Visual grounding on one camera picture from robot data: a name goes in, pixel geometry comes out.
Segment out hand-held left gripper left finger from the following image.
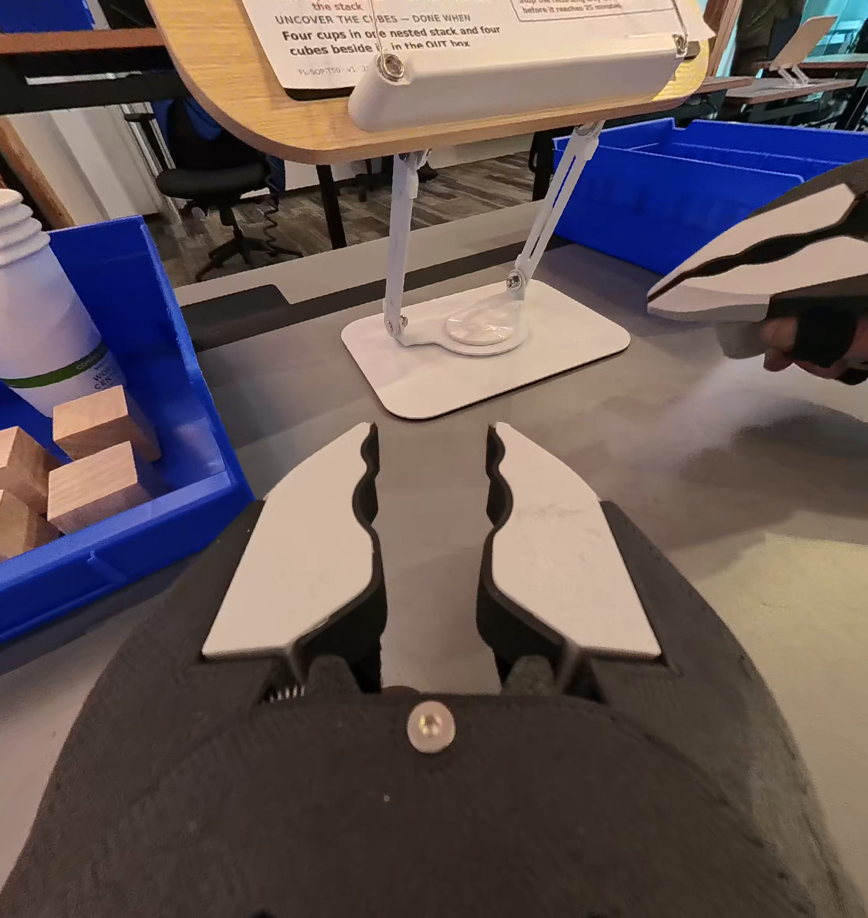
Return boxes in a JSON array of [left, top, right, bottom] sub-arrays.
[[201, 420, 390, 694]]

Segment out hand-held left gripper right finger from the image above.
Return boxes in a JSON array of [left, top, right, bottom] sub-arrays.
[[476, 420, 662, 694]]

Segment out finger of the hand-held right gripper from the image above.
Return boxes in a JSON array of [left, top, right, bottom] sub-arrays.
[[668, 186, 858, 287], [646, 235, 868, 323]]

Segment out blue plastic bin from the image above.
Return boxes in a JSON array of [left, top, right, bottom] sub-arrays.
[[0, 214, 258, 658], [551, 115, 868, 278], [0, 0, 92, 32]]

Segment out wooden cube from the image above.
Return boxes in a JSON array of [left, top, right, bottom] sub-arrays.
[[50, 386, 162, 462], [45, 440, 153, 536], [0, 426, 62, 513], [0, 491, 59, 571]]

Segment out wooden top office desk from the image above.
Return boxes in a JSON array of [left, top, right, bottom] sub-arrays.
[[690, 53, 868, 129], [0, 27, 192, 120]]

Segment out grey desk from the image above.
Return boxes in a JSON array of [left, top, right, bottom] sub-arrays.
[[0, 201, 868, 918]]

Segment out person's right hand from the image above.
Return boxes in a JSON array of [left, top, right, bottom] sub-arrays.
[[761, 316, 868, 396]]

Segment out black office chair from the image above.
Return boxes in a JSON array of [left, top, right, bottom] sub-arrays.
[[153, 100, 304, 280]]

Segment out brown wooden beam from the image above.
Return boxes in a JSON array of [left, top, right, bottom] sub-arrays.
[[0, 115, 71, 229]]

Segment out printed instruction sheet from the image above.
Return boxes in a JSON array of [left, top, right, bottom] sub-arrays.
[[238, 0, 717, 93]]

